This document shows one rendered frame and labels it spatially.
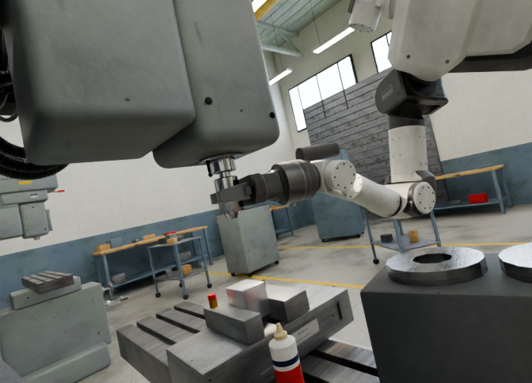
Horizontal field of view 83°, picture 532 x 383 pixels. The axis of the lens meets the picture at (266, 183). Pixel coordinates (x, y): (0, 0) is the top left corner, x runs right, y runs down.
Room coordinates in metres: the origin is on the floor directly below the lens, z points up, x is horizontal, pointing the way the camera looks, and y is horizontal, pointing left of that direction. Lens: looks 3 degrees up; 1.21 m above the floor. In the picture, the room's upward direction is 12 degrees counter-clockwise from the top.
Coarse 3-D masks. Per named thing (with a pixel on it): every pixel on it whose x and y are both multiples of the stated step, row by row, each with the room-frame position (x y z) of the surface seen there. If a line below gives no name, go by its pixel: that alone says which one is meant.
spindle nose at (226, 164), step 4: (212, 160) 0.56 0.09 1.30; (216, 160) 0.56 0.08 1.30; (220, 160) 0.56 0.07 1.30; (224, 160) 0.56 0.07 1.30; (228, 160) 0.56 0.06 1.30; (232, 160) 0.57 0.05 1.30; (212, 164) 0.56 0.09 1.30; (216, 164) 0.56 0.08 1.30; (220, 164) 0.56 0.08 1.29; (224, 164) 0.56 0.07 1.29; (228, 164) 0.56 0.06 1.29; (232, 164) 0.57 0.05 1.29; (212, 168) 0.57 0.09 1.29; (216, 168) 0.56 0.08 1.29; (220, 168) 0.56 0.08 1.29; (224, 168) 0.56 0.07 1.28; (228, 168) 0.56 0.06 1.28; (232, 168) 0.57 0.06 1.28; (212, 172) 0.57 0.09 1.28; (216, 172) 0.56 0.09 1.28; (220, 172) 0.57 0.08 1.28
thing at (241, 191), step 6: (234, 186) 0.56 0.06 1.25; (240, 186) 0.56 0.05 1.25; (246, 186) 0.56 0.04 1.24; (216, 192) 0.55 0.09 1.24; (222, 192) 0.54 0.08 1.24; (228, 192) 0.55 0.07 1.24; (234, 192) 0.55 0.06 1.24; (240, 192) 0.56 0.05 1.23; (246, 192) 0.56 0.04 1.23; (222, 198) 0.54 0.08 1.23; (228, 198) 0.55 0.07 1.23; (234, 198) 0.55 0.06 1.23; (240, 198) 0.56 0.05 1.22; (246, 198) 0.56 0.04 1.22
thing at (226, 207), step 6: (234, 180) 0.57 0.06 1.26; (216, 186) 0.57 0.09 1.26; (222, 186) 0.56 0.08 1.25; (228, 186) 0.56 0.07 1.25; (222, 204) 0.56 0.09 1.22; (228, 204) 0.56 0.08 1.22; (234, 204) 0.56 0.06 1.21; (240, 204) 0.57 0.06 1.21; (222, 210) 0.56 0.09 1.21; (228, 210) 0.56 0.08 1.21; (234, 210) 0.56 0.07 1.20
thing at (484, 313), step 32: (416, 256) 0.33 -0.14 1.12; (448, 256) 0.32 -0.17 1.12; (480, 256) 0.29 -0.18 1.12; (512, 256) 0.27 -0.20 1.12; (384, 288) 0.30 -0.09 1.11; (416, 288) 0.28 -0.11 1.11; (448, 288) 0.27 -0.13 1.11; (480, 288) 0.25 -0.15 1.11; (512, 288) 0.24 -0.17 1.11; (384, 320) 0.29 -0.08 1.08; (416, 320) 0.27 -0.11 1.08; (448, 320) 0.26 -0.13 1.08; (480, 320) 0.25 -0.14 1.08; (512, 320) 0.23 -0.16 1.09; (384, 352) 0.30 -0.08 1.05; (416, 352) 0.28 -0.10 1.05; (448, 352) 0.26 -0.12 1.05; (480, 352) 0.25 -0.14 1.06; (512, 352) 0.24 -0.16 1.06
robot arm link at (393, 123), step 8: (408, 104) 0.78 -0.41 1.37; (416, 104) 0.78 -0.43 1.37; (424, 104) 0.79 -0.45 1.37; (392, 112) 0.81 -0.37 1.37; (400, 112) 0.79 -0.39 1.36; (408, 112) 0.80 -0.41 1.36; (416, 112) 0.80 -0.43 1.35; (424, 112) 0.82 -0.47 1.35; (392, 120) 0.80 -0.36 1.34; (400, 120) 0.78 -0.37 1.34; (408, 120) 0.77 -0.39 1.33; (416, 120) 0.77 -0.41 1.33; (392, 128) 0.80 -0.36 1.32
